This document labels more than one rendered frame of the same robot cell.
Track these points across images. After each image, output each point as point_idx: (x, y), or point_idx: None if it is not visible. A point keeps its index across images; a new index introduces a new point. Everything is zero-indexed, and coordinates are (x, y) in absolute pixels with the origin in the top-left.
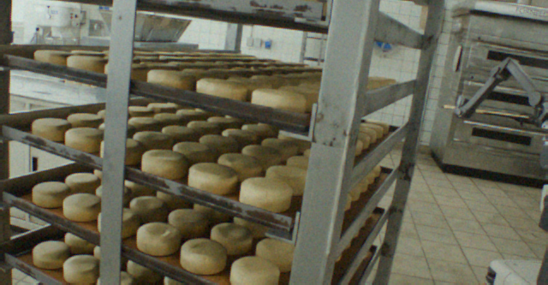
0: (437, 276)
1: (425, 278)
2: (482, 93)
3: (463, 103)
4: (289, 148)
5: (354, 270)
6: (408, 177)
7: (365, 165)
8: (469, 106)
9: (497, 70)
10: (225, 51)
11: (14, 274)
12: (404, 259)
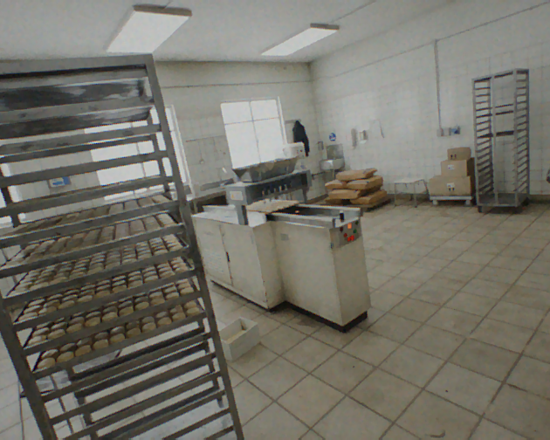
0: (532, 351)
1: (511, 351)
2: None
3: None
4: (74, 272)
5: (121, 322)
6: (196, 275)
7: (79, 280)
8: None
9: None
10: (159, 214)
11: (216, 315)
12: (504, 329)
